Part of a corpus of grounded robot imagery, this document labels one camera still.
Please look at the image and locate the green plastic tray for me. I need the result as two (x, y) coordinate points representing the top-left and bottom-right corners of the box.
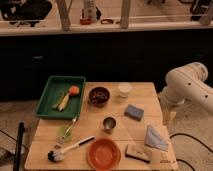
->
(36, 76), (85, 120)

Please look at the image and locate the black floor cable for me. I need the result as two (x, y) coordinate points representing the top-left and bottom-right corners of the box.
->
(169, 132), (213, 171)

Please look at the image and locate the black office chair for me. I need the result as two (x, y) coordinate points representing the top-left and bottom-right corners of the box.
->
(0, 0), (52, 27)

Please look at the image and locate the white dish brush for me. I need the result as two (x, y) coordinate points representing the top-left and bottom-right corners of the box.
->
(47, 136), (95, 162)

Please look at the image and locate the wooden block eraser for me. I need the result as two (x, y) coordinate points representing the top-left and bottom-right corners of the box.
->
(125, 144), (152, 163)

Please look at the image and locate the red bowl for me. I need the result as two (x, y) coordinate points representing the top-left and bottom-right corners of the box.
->
(87, 138), (121, 171)

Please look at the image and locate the dark bowl with beans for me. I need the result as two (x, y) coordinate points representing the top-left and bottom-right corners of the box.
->
(89, 87), (110, 107)

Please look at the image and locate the red round object on shelf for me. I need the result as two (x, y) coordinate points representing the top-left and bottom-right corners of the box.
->
(80, 18), (92, 25)

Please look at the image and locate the small metal cup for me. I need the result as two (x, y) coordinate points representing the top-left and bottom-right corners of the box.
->
(103, 117), (116, 134)

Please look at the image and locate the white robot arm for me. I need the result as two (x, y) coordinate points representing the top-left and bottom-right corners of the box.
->
(158, 62), (213, 125)

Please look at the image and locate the black pole stand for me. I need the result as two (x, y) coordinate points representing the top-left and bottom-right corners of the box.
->
(13, 122), (25, 171)

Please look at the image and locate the white cup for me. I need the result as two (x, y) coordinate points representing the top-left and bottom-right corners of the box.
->
(118, 82), (132, 98)

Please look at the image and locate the blue sponge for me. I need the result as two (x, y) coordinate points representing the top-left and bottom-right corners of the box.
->
(124, 105), (144, 121)

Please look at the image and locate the blue-grey towel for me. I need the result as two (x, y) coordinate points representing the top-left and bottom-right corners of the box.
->
(145, 125), (169, 151)

